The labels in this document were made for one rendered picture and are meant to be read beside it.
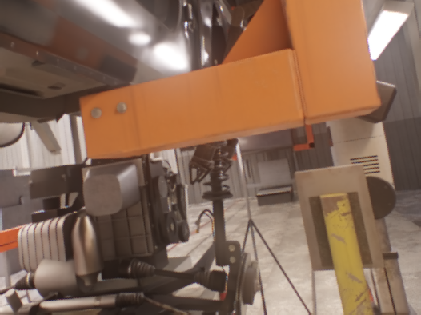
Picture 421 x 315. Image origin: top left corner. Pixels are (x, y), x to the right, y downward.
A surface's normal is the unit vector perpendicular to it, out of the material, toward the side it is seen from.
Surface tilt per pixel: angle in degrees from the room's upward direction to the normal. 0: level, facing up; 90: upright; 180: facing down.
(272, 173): 90
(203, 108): 90
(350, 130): 90
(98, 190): 90
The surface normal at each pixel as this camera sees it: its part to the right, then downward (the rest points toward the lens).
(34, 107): 0.96, -0.05
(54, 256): -0.50, 0.00
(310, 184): -0.28, -0.04
